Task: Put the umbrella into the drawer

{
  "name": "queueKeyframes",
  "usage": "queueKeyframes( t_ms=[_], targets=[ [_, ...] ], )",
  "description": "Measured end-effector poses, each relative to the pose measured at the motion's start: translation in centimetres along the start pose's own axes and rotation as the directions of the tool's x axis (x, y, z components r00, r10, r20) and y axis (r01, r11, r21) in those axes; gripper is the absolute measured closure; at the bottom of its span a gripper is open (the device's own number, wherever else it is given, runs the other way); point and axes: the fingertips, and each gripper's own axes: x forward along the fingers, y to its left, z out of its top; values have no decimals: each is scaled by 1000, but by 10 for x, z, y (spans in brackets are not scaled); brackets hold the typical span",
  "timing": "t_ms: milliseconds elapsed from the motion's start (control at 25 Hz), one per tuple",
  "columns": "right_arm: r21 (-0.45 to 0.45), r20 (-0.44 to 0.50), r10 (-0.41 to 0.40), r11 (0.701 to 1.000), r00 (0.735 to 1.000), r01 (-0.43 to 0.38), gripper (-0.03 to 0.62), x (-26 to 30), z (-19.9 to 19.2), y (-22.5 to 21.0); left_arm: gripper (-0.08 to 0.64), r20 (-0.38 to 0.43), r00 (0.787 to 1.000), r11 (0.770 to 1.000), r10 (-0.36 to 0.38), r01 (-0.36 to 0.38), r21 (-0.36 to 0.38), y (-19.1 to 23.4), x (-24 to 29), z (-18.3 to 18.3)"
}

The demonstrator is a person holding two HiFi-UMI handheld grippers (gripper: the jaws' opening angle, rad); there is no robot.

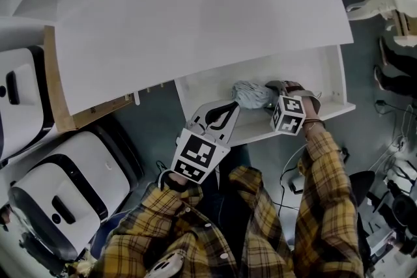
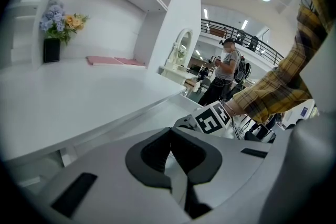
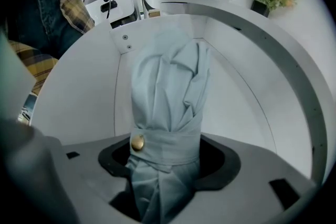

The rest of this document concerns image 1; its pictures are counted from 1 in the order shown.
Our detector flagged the white drawer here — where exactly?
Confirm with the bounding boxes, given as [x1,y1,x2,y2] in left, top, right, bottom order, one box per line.
[174,44,357,147]

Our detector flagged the white cable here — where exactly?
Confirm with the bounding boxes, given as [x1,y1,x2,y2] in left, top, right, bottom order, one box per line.
[279,142,309,188]

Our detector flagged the person's yellow plaid shirt front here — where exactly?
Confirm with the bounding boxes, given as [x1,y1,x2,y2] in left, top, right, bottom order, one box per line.
[182,165,296,278]

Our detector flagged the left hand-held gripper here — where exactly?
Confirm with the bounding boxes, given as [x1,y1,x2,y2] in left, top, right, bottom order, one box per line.
[169,99,242,186]

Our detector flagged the black camera equipment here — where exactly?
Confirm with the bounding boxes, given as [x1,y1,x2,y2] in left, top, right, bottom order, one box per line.
[386,178,417,257]

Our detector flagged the person's right hand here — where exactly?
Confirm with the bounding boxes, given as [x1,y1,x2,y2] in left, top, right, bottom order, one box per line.
[283,81,306,94]

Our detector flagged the light blue umbrella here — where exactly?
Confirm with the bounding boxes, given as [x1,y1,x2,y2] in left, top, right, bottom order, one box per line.
[231,80,278,110]

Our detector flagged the person's left forearm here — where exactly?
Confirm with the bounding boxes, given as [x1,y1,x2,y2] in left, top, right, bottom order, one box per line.
[93,171,216,278]

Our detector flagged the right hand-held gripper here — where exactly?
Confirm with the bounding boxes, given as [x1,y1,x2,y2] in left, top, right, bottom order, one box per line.
[265,79,323,135]

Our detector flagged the person's right forearm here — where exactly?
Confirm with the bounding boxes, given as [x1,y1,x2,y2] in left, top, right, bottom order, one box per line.
[292,104,368,278]

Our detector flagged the black wall plug with cable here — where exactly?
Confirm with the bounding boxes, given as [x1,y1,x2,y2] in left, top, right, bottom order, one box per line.
[374,99,407,117]

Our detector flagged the white and black appliance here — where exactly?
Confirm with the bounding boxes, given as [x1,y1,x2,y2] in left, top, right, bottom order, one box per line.
[0,45,55,162]
[8,126,145,263]

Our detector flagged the thin wrist bracelet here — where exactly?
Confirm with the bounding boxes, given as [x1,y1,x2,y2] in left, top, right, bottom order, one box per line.
[304,119,326,133]

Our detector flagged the person's dark trousers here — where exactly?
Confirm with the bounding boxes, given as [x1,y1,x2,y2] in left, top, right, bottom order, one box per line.
[200,141,261,242]

